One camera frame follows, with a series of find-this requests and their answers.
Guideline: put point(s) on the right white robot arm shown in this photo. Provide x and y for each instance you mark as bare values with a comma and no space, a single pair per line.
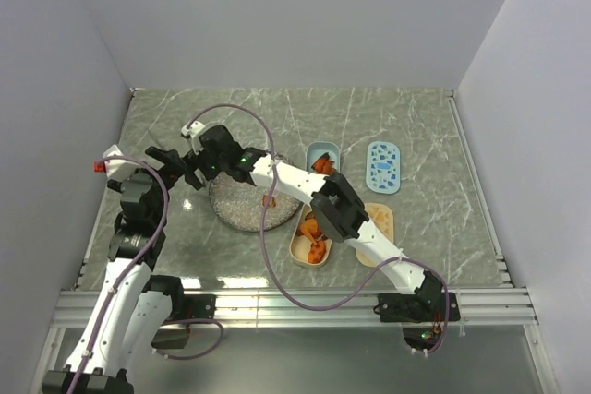
339,211

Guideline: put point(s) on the blue lunch box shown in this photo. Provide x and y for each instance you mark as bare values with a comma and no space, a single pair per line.
317,149

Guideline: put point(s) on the beige lunch box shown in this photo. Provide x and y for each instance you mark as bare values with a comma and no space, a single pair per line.
300,245

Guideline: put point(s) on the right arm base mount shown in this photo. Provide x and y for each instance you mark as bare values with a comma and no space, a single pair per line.
428,316

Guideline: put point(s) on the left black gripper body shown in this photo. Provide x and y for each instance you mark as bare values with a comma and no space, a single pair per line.
160,208

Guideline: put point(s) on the beige patterned lid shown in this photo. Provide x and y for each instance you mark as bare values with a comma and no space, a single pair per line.
382,217

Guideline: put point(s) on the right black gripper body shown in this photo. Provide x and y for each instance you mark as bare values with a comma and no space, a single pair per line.
196,161

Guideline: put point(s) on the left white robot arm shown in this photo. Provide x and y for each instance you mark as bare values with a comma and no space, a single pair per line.
133,302

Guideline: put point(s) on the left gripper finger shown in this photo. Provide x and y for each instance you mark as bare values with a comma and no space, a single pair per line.
157,154
173,168

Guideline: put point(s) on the blue patterned lid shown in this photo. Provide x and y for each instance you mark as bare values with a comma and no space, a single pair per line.
383,167

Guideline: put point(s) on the aluminium frame rail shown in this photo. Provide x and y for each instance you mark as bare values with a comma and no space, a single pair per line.
267,308

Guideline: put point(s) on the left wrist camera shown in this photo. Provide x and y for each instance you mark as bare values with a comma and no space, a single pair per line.
116,165

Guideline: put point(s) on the spotted orange food piece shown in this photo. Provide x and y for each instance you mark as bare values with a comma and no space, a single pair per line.
316,252

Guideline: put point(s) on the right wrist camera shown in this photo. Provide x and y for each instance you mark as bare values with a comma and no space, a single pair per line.
193,129

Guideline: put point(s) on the orange crab claw piece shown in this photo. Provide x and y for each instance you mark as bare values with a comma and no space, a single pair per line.
323,166

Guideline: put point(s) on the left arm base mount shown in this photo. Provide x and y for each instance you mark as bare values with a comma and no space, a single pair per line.
185,306

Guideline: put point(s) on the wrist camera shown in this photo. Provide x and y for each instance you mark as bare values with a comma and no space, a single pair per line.
116,165
193,129

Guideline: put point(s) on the speckled round plate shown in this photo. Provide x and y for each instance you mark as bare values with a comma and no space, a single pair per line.
240,205

